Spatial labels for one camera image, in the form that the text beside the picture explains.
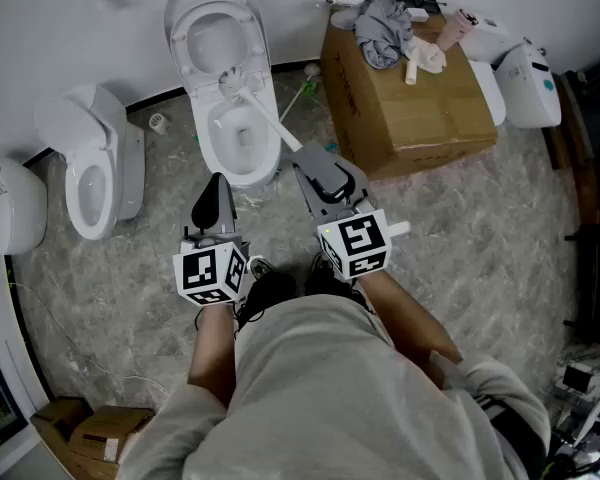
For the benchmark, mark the large cardboard box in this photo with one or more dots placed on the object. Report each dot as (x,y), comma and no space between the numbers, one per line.
(405,118)

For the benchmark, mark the person's right forearm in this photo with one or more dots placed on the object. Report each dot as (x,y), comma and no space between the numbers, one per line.
(410,318)

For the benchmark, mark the white tankless toilet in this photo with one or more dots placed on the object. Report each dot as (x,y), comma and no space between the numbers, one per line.
(205,43)

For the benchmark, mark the person's grey sweatshirt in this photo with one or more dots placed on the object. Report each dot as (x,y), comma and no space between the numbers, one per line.
(330,393)

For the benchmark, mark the white flat panel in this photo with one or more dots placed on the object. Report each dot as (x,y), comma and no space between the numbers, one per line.
(490,93)

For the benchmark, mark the pink bottle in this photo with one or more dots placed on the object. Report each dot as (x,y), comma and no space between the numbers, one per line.
(455,30)

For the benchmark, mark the white round-head stick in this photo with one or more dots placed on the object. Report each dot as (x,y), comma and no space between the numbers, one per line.
(312,69)

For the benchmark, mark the person's right shoe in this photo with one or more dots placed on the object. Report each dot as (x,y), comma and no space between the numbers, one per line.
(320,262)

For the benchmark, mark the green plastic piece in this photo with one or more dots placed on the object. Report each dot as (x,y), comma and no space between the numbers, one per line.
(308,88)

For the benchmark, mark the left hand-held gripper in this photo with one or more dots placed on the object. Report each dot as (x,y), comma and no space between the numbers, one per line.
(200,273)

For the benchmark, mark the cluttered equipment desk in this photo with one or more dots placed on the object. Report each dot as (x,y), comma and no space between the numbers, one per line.
(580,383)

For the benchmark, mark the white toilet with boxy tank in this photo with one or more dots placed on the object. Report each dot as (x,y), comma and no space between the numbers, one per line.
(95,133)

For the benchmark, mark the person's left shoe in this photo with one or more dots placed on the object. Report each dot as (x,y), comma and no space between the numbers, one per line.
(260,267)

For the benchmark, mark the white toilet brush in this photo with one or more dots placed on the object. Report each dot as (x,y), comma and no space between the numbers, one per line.
(260,110)

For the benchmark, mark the grey crumpled cloth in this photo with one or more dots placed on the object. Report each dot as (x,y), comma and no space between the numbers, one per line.
(382,33)

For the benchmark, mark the small white box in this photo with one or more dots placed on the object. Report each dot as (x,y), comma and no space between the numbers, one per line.
(416,14)

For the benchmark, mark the white egg-shaped toilet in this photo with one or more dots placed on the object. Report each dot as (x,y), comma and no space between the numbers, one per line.
(15,203)

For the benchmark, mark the person's black trousers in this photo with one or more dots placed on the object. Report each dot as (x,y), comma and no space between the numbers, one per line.
(272,295)

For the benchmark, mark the person's shoe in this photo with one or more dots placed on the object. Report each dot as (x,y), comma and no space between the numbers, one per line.
(260,267)
(320,262)

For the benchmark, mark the white ceramic tank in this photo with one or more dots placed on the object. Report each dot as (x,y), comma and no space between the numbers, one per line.
(487,35)

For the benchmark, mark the white short tube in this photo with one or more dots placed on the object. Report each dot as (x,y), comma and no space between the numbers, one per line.
(412,70)

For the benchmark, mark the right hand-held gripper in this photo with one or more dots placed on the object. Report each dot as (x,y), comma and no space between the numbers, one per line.
(357,240)

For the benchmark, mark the person's left forearm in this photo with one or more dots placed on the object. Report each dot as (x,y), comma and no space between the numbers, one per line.
(212,348)

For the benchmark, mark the cream cloth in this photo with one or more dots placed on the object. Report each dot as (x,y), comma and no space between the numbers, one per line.
(430,55)

